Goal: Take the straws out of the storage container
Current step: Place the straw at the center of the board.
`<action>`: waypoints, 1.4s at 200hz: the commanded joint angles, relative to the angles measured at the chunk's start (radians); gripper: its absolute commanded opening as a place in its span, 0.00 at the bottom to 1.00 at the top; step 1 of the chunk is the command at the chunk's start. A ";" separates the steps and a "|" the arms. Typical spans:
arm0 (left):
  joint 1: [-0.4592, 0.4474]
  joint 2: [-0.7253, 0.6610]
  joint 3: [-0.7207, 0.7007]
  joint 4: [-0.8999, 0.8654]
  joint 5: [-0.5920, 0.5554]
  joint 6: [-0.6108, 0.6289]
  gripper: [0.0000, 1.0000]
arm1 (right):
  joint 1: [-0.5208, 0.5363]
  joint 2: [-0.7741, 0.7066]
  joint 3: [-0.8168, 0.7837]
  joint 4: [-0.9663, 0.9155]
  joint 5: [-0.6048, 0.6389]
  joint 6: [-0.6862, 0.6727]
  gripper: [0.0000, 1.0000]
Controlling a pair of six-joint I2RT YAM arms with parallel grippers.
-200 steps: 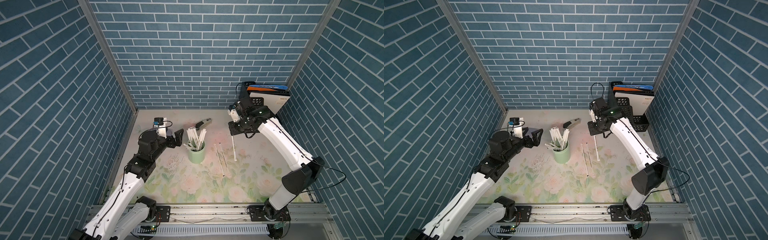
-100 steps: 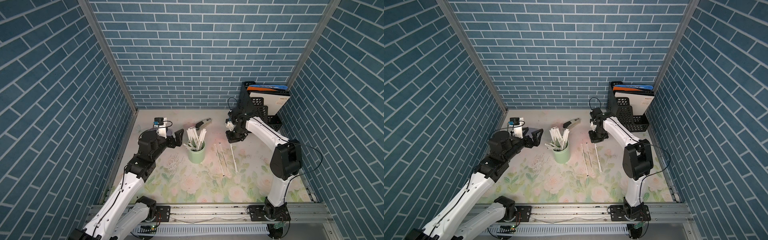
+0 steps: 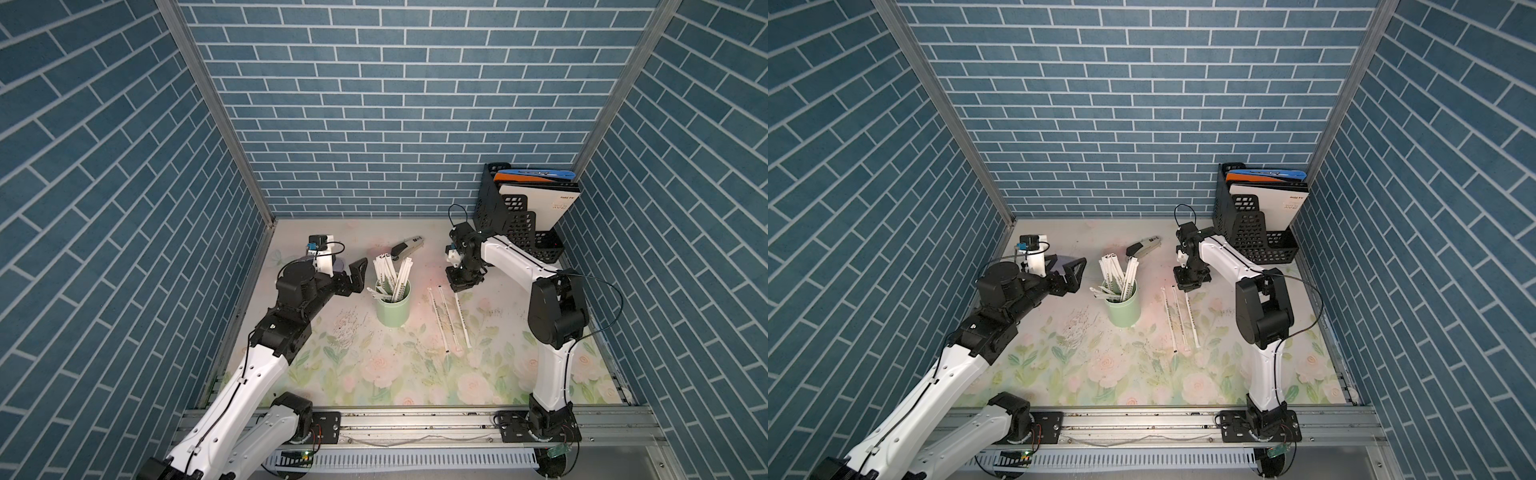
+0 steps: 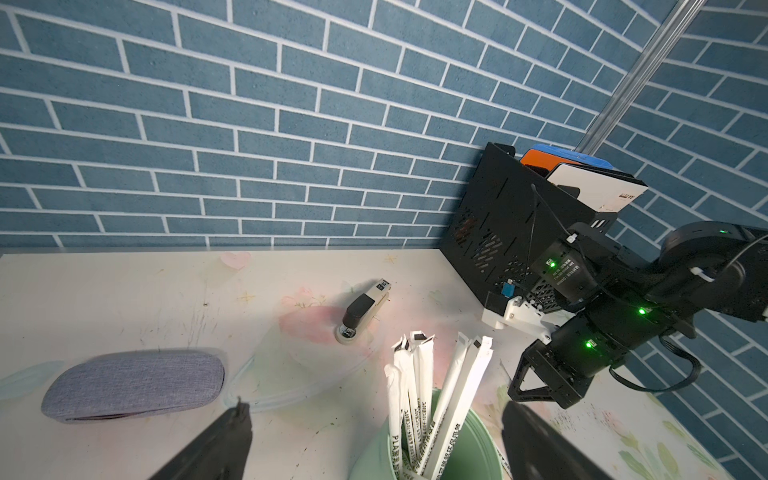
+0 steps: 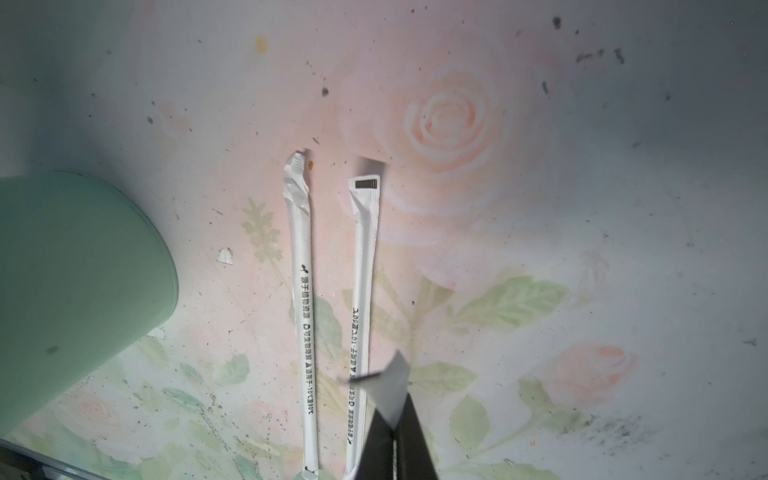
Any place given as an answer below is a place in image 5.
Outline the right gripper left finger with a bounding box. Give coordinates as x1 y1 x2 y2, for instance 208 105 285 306
353 410 396 480

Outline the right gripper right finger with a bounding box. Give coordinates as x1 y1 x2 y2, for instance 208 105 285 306
394 395 439 480

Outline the straw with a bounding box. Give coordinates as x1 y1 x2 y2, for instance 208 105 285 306
344 174 380 479
283 151 320 479

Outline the green cylindrical cup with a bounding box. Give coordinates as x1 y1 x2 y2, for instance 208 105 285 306
1 171 179 433

